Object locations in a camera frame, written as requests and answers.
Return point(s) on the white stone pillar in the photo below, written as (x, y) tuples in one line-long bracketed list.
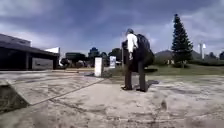
[(98, 66)]

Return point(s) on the grass field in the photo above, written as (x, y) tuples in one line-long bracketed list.
[(186, 70)]

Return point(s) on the dark flat-roofed building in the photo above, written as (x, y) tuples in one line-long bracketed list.
[(20, 56)]

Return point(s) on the white sign board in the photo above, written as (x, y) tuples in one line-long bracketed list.
[(112, 62)]

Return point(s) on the tall conifer tree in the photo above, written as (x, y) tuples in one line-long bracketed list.
[(181, 43)]

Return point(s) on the weathered grey concrete pavement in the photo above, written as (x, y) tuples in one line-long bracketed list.
[(100, 106)]

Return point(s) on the dark hedge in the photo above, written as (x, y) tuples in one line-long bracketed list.
[(208, 62)]

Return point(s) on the person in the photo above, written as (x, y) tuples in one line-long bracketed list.
[(133, 50)]

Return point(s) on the white tower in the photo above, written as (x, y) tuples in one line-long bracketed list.
[(201, 50)]

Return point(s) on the row of distant trees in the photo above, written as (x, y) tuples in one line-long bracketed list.
[(93, 53)]

